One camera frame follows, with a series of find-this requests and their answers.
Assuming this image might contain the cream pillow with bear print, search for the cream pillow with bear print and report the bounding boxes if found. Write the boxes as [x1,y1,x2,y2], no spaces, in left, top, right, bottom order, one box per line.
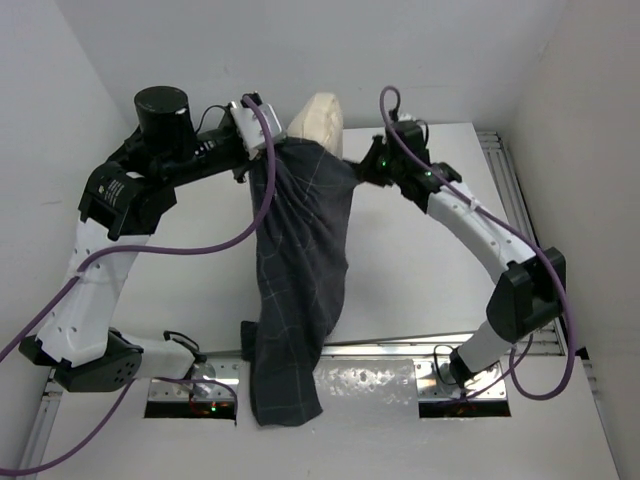
[287,92,344,158]

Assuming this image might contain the dark plaid pillowcase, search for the dark plaid pillowcase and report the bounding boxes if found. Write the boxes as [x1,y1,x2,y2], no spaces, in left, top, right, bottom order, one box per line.
[240,138,359,427]

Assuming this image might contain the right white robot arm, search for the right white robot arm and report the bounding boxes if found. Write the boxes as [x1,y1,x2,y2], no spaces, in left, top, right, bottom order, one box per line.
[353,120,566,387]

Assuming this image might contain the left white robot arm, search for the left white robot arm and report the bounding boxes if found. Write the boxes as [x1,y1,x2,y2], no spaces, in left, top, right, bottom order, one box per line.
[19,86,264,393]

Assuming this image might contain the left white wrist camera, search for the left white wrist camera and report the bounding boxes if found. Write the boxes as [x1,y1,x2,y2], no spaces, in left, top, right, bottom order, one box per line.
[228,92,287,160]

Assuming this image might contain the aluminium frame rails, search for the aluminium frame rails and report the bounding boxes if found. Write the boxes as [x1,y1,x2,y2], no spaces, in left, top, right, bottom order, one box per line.
[42,129,596,416]

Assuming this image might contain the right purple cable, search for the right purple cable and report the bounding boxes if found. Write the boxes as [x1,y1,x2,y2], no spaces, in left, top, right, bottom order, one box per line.
[379,86,579,401]

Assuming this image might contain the purple cable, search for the purple cable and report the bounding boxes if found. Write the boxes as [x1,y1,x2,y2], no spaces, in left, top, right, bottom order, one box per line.
[379,86,579,401]
[0,94,279,474]

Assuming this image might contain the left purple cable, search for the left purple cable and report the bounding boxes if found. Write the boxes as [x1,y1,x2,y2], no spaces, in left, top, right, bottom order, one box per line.
[0,94,279,474]

